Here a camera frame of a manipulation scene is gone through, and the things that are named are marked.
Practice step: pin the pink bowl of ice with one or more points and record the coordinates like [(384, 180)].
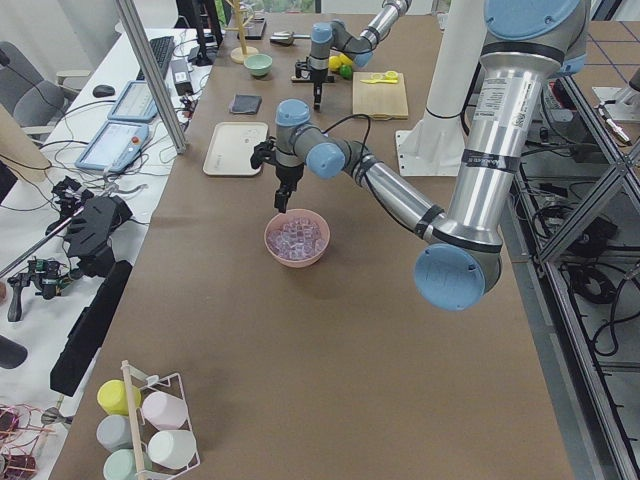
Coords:
[(297, 238)]

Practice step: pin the black long bar device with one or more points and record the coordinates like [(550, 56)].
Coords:
[(88, 333)]

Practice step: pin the wooden cup tree stand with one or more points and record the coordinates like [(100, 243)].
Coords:
[(242, 16)]

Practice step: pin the green lime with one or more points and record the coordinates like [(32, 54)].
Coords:
[(346, 72)]

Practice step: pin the blue teach pendant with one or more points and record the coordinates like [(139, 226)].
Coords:
[(114, 147), (135, 104)]

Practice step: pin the aluminium frame post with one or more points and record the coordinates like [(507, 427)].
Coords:
[(136, 34)]

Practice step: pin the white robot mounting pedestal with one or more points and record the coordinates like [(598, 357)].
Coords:
[(435, 144)]

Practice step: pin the black keyboard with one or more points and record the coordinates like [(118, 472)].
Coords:
[(162, 49)]

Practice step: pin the beige rectangular tray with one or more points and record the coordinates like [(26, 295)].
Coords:
[(231, 147)]

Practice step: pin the wooden cutting board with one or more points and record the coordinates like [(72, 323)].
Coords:
[(379, 101)]

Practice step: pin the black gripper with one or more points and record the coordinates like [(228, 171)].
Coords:
[(288, 175), (317, 76)]

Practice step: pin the grey office chair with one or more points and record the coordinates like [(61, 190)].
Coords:
[(33, 101)]

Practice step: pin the pink cup in rack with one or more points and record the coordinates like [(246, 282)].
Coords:
[(164, 411)]

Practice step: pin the grey cup in rack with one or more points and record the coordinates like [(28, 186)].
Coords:
[(114, 433)]

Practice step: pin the small black box device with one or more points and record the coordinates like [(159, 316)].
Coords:
[(181, 77)]

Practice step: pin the black computer mouse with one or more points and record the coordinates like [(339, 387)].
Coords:
[(102, 91)]

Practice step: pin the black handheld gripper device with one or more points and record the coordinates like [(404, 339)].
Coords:
[(90, 220)]

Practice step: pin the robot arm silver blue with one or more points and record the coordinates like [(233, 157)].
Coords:
[(527, 43), (333, 35)]

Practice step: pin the white wire cup rack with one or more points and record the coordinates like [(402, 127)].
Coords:
[(138, 385)]

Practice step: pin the mint green bowl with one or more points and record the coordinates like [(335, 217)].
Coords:
[(258, 65)]

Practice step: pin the blue teach pendant far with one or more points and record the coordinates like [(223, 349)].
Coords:
[(135, 104)]

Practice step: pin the yellow cup in rack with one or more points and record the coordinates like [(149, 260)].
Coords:
[(111, 397)]

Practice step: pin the mint cup in rack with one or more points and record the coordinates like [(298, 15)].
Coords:
[(120, 465)]

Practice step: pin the blue teach pendant near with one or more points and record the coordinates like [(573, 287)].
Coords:
[(114, 147)]

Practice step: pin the yellow lemon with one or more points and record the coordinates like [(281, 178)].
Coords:
[(345, 60), (335, 63)]

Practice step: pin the white cup in rack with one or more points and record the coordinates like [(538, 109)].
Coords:
[(172, 449)]

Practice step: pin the folded dark grey cloth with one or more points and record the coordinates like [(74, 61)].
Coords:
[(245, 104)]

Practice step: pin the steel ice scoop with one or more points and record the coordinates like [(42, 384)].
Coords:
[(287, 38)]

